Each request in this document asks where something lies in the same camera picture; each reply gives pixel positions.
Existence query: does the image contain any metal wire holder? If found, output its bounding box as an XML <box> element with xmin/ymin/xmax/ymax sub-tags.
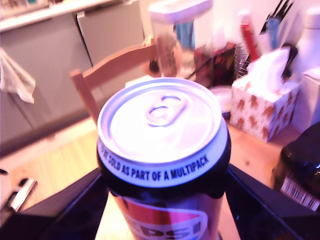
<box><xmin>233</xmin><ymin>42</ymin><xmax>251</xmax><ymax>78</ymax></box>

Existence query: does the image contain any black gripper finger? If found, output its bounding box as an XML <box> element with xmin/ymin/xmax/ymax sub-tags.
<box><xmin>0</xmin><ymin>167</ymin><xmax>109</xmax><ymax>240</ymax></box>
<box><xmin>226</xmin><ymin>163</ymin><xmax>320</xmax><ymax>240</ymax></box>

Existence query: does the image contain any black curved strap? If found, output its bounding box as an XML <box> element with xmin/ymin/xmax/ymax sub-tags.
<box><xmin>282</xmin><ymin>43</ymin><xmax>300</xmax><ymax>78</ymax></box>

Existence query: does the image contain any gingerbread print tissue box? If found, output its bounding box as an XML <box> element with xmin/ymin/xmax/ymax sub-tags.
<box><xmin>229</xmin><ymin>74</ymin><xmax>301</xmax><ymax>143</ymax></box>

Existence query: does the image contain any small white cardboard box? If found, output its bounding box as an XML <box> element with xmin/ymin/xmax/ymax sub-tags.
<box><xmin>291</xmin><ymin>67</ymin><xmax>320</xmax><ymax>133</ymax></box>

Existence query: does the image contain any wooden chair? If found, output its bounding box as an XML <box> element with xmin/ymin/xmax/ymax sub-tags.
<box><xmin>69</xmin><ymin>43</ymin><xmax>161</xmax><ymax>126</ymax></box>

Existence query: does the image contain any clear jar white lid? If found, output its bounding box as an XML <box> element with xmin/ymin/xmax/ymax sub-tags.
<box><xmin>148</xmin><ymin>0</ymin><xmax>213</xmax><ymax>78</ymax></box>

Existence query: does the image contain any blue packet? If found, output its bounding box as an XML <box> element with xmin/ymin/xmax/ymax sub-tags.
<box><xmin>266</xmin><ymin>18</ymin><xmax>281</xmax><ymax>51</ymax></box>

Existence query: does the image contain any grey kitchen cabinet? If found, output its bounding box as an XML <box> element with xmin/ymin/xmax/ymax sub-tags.
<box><xmin>0</xmin><ymin>0</ymin><xmax>146</xmax><ymax>158</ymax></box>

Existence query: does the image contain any dark red patterned box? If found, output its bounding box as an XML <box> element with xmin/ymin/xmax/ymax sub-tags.
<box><xmin>194</xmin><ymin>42</ymin><xmax>237</xmax><ymax>88</ymax></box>

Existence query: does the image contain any black Pepsi Max can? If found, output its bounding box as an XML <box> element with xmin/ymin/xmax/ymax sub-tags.
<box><xmin>96</xmin><ymin>77</ymin><xmax>232</xmax><ymax>240</ymax></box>

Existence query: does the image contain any grey metal piece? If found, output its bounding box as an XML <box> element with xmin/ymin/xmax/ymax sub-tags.
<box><xmin>7</xmin><ymin>177</ymin><xmax>38</xmax><ymax>213</ymax></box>

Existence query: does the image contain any white hanging towel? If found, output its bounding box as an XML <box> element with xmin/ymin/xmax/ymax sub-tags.
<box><xmin>0</xmin><ymin>47</ymin><xmax>36</xmax><ymax>105</ymax></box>

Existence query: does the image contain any white insulated bottle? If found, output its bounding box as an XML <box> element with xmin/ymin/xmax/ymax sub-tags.
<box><xmin>297</xmin><ymin>7</ymin><xmax>320</xmax><ymax>73</ymax></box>

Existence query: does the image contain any black Pepsi Max multipack box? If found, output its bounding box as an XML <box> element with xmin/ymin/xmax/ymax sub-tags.
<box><xmin>271</xmin><ymin>122</ymin><xmax>320</xmax><ymax>212</ymax></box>

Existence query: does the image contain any white tissue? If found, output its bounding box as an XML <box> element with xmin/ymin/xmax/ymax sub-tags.
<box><xmin>246</xmin><ymin>48</ymin><xmax>292</xmax><ymax>95</ymax></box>

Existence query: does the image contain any black plastic fork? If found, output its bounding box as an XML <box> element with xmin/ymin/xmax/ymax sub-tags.
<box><xmin>259</xmin><ymin>0</ymin><xmax>295</xmax><ymax>35</ymax></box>

